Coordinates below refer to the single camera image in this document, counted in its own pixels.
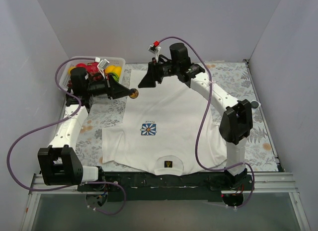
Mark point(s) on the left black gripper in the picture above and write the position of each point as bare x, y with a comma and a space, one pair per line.
110, 87

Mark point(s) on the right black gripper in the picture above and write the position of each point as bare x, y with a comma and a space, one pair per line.
154, 70

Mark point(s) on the round painted brooch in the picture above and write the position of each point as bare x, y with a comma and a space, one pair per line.
134, 93

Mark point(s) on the white t-shirt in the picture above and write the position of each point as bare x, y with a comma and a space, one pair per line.
165, 130

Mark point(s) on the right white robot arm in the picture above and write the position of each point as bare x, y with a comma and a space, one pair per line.
236, 122

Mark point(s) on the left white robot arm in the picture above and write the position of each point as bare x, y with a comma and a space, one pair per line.
58, 162

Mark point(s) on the yellow toy bell pepper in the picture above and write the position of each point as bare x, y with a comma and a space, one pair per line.
114, 71

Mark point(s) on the pink dragon fruit toy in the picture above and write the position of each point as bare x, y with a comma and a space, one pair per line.
92, 68

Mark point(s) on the red toy apple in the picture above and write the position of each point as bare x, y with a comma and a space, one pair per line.
81, 65

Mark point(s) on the orange toy fruit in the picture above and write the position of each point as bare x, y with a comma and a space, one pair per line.
69, 69

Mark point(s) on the white plastic basket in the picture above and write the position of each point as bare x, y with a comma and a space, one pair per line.
65, 80

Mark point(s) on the floral table mat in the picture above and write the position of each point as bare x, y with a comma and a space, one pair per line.
107, 113

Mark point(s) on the white cylindrical bottle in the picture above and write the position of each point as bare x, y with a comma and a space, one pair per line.
255, 104

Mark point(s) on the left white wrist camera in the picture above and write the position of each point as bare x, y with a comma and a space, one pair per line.
102, 65

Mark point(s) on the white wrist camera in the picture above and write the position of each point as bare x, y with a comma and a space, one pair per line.
102, 65
155, 49

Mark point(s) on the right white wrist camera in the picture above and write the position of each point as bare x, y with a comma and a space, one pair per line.
155, 49

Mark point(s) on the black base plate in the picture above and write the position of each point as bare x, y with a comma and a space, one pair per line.
208, 186

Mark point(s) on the aluminium frame rail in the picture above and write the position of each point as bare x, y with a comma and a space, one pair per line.
265, 182

